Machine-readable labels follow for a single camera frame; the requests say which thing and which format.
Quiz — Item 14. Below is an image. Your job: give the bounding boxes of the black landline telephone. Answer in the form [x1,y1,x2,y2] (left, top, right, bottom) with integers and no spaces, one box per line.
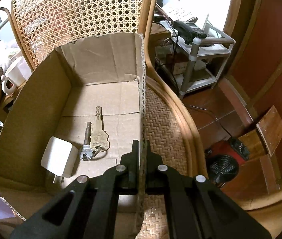
[173,21,208,45]

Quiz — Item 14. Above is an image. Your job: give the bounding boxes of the brass and silver keys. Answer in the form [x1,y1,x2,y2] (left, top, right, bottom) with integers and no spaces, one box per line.
[79,106,110,161]

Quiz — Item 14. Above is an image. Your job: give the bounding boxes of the black power cable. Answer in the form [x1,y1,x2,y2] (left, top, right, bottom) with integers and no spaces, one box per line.
[188,104,234,140]

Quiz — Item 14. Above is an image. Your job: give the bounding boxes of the white metal shelf rack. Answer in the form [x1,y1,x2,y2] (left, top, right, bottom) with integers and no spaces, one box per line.
[152,20,236,99]

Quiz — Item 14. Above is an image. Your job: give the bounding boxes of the red electric fan heater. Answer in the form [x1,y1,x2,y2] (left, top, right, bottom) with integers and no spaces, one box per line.
[205,137,250,187]

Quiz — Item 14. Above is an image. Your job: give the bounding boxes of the cream ceramic mug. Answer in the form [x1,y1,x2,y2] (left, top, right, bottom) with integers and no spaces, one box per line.
[1,56,32,95]

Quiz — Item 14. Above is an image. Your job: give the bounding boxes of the small wooden stool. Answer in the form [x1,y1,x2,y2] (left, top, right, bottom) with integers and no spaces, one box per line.
[239,106,282,194]

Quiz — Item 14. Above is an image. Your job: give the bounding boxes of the brown cardboard box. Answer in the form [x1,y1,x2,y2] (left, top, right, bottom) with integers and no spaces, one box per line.
[0,32,146,238]

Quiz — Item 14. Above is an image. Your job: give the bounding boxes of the white power adapter cube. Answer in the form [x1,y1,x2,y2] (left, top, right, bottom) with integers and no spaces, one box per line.
[41,136,79,183]

